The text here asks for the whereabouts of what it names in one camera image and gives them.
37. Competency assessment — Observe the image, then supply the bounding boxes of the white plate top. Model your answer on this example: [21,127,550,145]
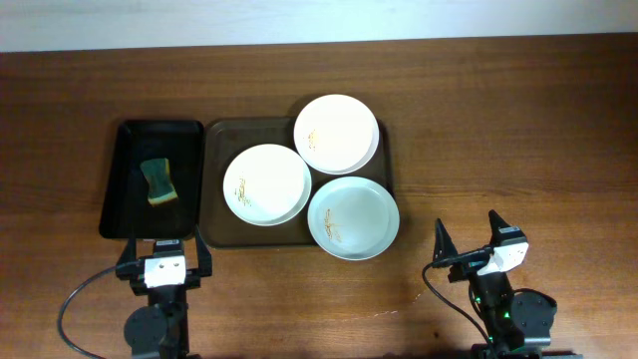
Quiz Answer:
[293,94,380,175]

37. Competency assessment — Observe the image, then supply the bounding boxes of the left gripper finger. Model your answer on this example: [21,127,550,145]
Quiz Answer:
[194,225,212,275]
[118,237,138,264]

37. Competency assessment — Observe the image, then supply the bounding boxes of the black rectangular tray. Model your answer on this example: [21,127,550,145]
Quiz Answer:
[99,120,204,239]

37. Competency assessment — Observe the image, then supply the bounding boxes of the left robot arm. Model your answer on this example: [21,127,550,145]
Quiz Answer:
[116,228,212,359]

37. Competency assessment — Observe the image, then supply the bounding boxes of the white plate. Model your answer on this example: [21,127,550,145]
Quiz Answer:
[293,94,380,175]
[222,144,312,226]

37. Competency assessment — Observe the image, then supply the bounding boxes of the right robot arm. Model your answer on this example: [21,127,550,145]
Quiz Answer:
[426,210,557,358]

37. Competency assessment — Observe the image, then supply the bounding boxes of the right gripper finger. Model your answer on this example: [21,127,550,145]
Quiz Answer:
[433,218,458,262]
[488,209,509,245]

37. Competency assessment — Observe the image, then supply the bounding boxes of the green yellow sponge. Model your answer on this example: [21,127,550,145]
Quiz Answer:
[140,158,178,206]

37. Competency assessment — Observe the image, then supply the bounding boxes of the pale blue plate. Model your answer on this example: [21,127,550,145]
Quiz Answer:
[307,177,401,261]

